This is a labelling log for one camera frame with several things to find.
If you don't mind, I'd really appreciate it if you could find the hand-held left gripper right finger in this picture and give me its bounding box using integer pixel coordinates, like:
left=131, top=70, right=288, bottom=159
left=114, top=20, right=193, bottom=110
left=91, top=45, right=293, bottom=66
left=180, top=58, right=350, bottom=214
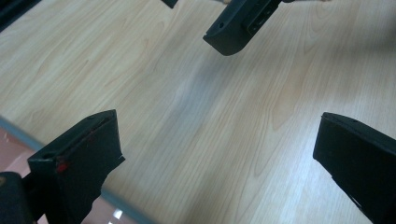
left=312, top=111, right=396, bottom=224

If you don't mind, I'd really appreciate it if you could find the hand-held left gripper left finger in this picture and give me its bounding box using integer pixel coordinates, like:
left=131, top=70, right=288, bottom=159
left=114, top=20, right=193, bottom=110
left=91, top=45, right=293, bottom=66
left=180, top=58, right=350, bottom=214
left=27, top=108, right=126, bottom=224

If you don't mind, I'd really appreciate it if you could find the pink bin with grey rim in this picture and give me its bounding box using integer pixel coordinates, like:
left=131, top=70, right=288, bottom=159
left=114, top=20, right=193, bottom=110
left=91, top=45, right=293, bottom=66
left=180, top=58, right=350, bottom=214
left=0, top=115, right=158, bottom=224

